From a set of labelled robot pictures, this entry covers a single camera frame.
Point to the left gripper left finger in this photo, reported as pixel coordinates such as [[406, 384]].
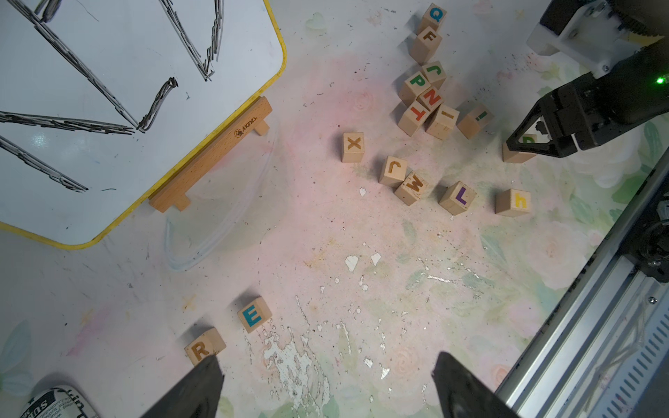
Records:
[[196, 395]]

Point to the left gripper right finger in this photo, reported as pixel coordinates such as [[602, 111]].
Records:
[[461, 394]]

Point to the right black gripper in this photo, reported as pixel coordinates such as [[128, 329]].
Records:
[[624, 47]]

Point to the wooden block green D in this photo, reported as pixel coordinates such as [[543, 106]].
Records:
[[513, 157]]

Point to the wooden block letter R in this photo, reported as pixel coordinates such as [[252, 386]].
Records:
[[209, 343]]

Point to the wooden block teal E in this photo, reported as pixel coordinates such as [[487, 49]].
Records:
[[255, 314]]

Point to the wooden block yellow letter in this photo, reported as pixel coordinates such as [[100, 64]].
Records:
[[513, 203]]

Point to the wooden block letter I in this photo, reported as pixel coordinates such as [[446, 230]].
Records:
[[442, 122]]

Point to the wooden block letter W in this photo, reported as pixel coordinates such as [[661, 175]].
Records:
[[412, 189]]

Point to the wooden block letter J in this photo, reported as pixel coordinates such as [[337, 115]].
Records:
[[394, 171]]

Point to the wooden block letter X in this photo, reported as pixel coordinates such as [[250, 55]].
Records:
[[353, 147]]

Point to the wooden block green exclamation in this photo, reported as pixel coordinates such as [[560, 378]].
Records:
[[475, 120]]

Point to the wooden block purple L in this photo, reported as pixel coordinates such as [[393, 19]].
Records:
[[458, 198]]

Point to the newspaper print flag can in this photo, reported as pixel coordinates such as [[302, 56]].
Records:
[[61, 401]]

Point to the wooden block red N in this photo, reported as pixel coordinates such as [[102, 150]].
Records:
[[431, 99]]

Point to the wooden block green J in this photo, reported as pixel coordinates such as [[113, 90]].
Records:
[[434, 73]]

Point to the wooden block red T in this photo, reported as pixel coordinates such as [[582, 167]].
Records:
[[413, 118]]

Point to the wooden block blue Q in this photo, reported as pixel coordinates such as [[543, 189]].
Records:
[[433, 18]]

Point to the wooden whiteboard stand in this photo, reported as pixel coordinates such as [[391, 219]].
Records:
[[173, 194]]

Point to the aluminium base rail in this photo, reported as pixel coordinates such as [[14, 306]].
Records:
[[602, 344]]

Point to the white whiteboard yellow frame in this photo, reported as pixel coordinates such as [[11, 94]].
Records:
[[103, 101]]

